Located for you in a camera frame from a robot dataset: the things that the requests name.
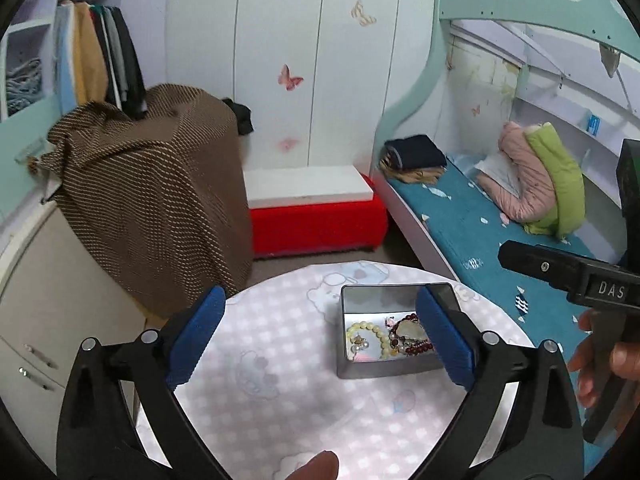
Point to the row of hanging clothes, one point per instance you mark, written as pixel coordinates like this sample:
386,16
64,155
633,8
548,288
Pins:
95,55

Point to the beige butterfly sticker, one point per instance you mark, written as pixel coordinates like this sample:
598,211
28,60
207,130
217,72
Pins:
362,12

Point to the person's left hand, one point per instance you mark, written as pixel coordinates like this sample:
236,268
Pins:
315,467

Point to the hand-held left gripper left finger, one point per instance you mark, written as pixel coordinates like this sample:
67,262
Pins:
197,335

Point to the person's right hand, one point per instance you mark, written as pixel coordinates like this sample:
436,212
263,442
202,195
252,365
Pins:
584,360

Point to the green padded jacket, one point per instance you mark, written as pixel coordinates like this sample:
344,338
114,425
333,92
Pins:
562,180

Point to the folded tan cloth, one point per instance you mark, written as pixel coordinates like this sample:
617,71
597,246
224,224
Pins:
415,175

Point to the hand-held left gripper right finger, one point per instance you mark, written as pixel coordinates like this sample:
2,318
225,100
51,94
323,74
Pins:
445,340

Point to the small pink bead charm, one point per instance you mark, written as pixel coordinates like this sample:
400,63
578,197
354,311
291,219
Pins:
388,320

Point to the teal patterned bed sheet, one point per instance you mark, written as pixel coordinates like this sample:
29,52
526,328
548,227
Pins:
460,230

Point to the black garment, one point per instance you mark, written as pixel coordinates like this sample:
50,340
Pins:
242,115

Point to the small blue box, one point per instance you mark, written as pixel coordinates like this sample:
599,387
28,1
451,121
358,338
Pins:
593,124

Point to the teal cabinet panel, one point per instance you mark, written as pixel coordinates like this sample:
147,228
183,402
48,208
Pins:
25,180

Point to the silver metal tin box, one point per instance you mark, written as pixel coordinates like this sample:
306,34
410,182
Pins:
370,367

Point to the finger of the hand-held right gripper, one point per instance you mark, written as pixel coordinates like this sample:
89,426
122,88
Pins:
535,262

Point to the pink padded jacket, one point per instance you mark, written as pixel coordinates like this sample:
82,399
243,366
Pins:
530,185

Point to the folded dark clothes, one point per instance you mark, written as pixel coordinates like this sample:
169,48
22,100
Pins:
417,150

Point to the faint pink butterfly sticker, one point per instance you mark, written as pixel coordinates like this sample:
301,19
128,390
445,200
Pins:
287,144

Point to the red bench with white top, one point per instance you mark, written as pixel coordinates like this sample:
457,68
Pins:
315,225

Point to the brown knitted blanket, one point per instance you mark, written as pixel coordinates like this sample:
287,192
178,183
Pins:
150,200

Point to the white pillow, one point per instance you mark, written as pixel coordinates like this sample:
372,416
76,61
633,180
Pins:
495,170

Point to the white wardrobe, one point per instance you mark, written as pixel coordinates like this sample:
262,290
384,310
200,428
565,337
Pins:
325,110

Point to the pearl drop earring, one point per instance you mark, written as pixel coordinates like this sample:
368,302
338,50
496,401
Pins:
361,345

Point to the pastel wall poster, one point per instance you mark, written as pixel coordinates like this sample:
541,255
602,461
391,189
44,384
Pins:
480,90

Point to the beige cabinet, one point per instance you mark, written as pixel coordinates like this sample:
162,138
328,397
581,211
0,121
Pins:
40,310

